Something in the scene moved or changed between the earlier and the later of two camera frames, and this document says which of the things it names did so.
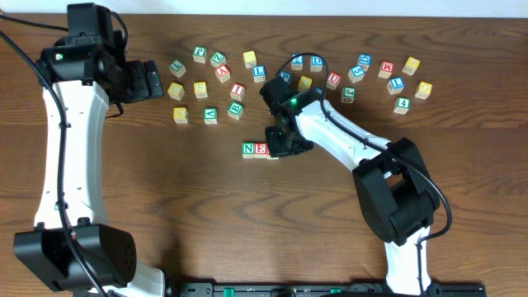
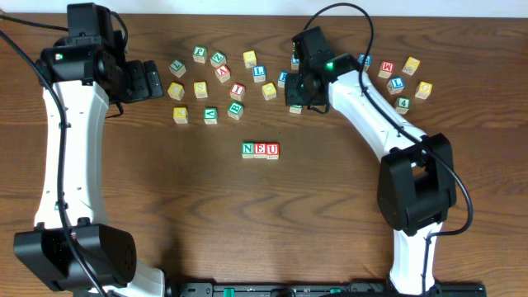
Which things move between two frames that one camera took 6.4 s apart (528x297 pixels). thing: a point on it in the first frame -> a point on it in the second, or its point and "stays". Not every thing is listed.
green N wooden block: (248, 149) stays
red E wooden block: (261, 149) stays
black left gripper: (140, 79) stays
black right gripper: (282, 144) -> (294, 96)
